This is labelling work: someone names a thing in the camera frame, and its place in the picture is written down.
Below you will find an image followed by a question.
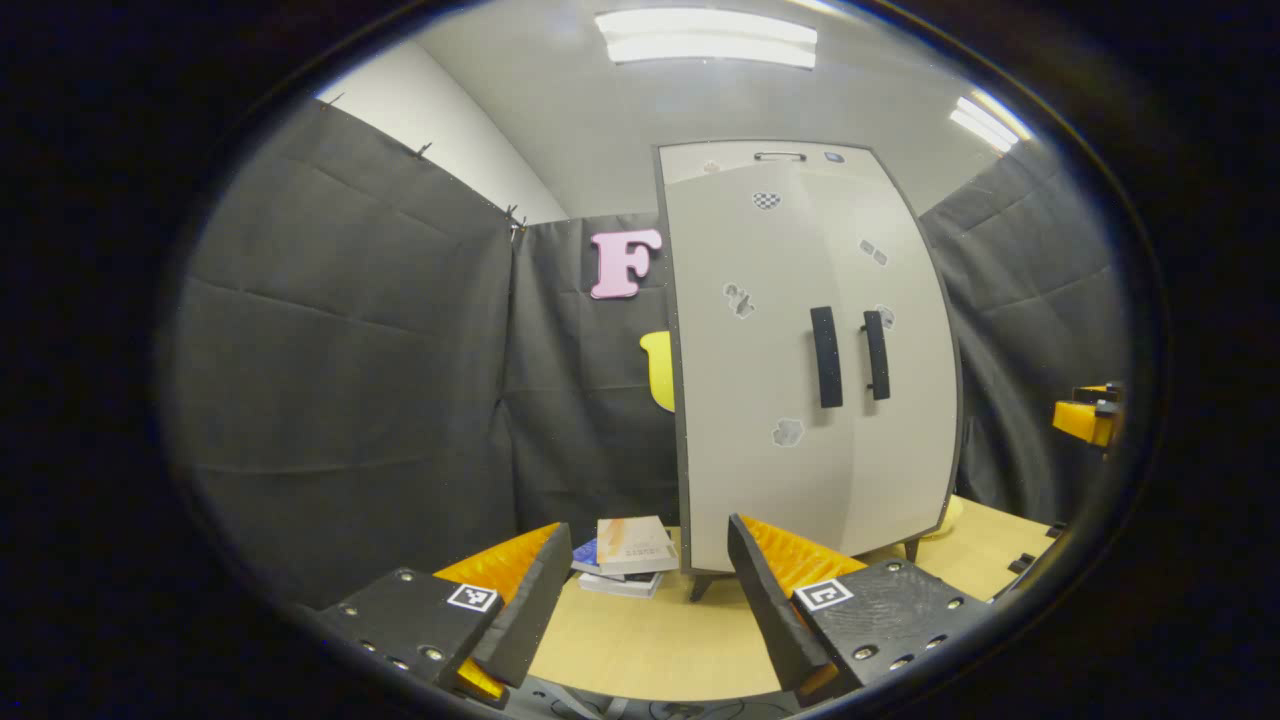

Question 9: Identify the grey shoe cabinet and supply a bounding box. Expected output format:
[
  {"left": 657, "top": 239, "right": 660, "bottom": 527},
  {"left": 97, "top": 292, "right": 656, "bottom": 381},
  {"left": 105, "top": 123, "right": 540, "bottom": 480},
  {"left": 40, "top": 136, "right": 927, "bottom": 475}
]
[{"left": 652, "top": 140, "right": 966, "bottom": 603}]

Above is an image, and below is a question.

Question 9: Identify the light grey cabinet door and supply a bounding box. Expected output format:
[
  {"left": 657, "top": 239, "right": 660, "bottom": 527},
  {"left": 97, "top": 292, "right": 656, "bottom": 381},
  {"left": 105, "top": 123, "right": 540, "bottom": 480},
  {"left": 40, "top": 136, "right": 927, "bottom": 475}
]
[
  {"left": 795, "top": 150, "right": 961, "bottom": 561},
  {"left": 662, "top": 160, "right": 853, "bottom": 574}
]

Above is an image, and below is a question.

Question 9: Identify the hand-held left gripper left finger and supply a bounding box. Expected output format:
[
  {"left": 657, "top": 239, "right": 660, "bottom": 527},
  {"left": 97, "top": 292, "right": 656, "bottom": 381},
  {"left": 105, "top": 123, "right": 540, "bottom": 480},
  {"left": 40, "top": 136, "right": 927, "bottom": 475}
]
[{"left": 310, "top": 520, "right": 576, "bottom": 709}]

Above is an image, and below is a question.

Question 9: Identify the black backdrop cloth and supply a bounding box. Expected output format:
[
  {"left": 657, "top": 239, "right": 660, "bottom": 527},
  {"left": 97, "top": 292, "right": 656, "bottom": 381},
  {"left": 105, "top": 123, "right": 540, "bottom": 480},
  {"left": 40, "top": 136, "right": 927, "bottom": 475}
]
[{"left": 165, "top": 95, "right": 1131, "bottom": 611}]

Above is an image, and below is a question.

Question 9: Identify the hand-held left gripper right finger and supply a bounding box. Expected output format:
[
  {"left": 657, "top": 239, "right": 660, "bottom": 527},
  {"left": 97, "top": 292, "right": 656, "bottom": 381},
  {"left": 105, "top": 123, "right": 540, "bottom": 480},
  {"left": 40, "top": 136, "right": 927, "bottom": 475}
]
[{"left": 727, "top": 513, "right": 1006, "bottom": 706}]

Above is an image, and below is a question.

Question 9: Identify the ceiling light panel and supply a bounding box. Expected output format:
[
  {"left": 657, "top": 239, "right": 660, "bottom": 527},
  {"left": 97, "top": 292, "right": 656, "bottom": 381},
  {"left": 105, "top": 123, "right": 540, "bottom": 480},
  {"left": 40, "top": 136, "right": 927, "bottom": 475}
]
[
  {"left": 595, "top": 8, "right": 819, "bottom": 69},
  {"left": 950, "top": 95, "right": 1031, "bottom": 153}
]

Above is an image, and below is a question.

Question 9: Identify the white book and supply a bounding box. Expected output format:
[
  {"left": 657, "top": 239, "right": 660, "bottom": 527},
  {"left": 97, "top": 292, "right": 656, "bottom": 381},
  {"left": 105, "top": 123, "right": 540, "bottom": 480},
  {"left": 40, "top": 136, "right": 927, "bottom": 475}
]
[{"left": 578, "top": 570, "right": 664, "bottom": 599}]

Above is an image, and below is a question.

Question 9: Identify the beige book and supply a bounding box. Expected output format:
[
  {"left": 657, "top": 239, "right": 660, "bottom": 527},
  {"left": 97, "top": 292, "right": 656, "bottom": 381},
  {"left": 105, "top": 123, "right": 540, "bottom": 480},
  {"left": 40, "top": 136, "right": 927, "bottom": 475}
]
[{"left": 597, "top": 515, "right": 681, "bottom": 577}]

